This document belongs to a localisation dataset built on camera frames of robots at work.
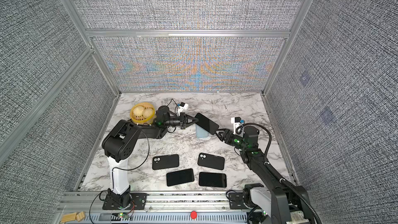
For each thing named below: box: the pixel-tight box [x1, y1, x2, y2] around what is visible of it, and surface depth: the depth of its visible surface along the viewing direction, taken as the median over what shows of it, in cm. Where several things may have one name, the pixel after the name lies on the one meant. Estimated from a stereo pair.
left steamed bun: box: [132, 105, 145, 117], surface depth 104 cm
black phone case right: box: [197, 152, 225, 171], surface depth 89 cm
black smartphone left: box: [166, 168, 195, 187], surface depth 82 cm
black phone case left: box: [152, 154, 180, 171], surface depth 88 cm
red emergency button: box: [190, 210, 198, 220], surface depth 70 cm
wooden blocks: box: [61, 211, 85, 223], surface depth 71 cm
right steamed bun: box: [142, 107, 154, 119], surface depth 102 cm
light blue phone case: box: [195, 123, 210, 139], surface depth 99 cm
